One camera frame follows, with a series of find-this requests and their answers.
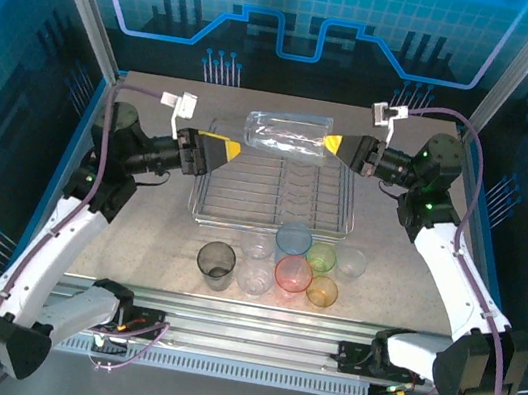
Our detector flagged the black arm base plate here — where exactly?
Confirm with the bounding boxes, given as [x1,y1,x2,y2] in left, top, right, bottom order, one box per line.
[117,302,171,344]
[333,339,427,388]

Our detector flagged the green plastic cup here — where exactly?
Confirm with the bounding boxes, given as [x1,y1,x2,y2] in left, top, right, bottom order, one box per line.
[302,239,341,277]

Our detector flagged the blue plastic cup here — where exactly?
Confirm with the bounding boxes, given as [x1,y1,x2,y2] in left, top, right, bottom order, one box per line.
[270,218,317,270]

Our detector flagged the small clear plastic cup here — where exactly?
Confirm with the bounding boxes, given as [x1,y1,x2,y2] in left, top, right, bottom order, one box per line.
[232,259,279,303]
[238,229,279,264]
[331,243,371,284]

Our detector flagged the smoke black plastic cup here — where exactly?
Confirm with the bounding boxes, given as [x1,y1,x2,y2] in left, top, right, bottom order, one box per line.
[191,238,241,295]

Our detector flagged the orange plastic cup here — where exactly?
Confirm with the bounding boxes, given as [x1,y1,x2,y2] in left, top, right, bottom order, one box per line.
[303,273,344,312]

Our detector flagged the grey slotted cable duct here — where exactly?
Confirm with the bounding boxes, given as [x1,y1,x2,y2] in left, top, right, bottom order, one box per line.
[53,328,376,395]

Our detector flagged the wire dish rack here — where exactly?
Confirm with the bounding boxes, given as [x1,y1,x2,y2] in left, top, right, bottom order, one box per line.
[184,113,370,250]

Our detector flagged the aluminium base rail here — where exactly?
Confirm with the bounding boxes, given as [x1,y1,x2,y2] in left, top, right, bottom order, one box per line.
[44,270,455,392]

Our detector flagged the red plastic cup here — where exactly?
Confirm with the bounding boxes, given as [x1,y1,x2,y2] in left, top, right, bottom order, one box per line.
[270,252,318,302]

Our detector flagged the aluminium frame post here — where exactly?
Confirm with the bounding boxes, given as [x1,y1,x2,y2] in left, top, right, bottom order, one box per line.
[15,0,141,87]
[458,0,528,154]

